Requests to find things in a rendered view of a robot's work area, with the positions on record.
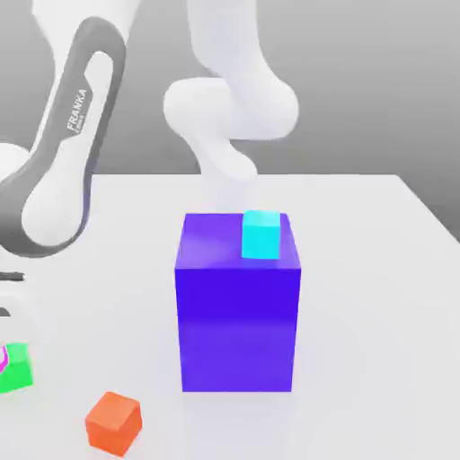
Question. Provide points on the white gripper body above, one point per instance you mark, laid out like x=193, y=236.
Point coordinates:
x=18, y=325

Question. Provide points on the small magenta cube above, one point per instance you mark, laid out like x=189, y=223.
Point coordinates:
x=3, y=359

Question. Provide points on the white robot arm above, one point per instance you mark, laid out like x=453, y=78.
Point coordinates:
x=230, y=107

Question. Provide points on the small green cube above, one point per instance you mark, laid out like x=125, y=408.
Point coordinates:
x=18, y=370

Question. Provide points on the small orange cube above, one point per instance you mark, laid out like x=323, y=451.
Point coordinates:
x=112, y=424

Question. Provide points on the small cyan cube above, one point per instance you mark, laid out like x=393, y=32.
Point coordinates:
x=261, y=235

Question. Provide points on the large purple box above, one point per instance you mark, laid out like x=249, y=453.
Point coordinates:
x=237, y=323

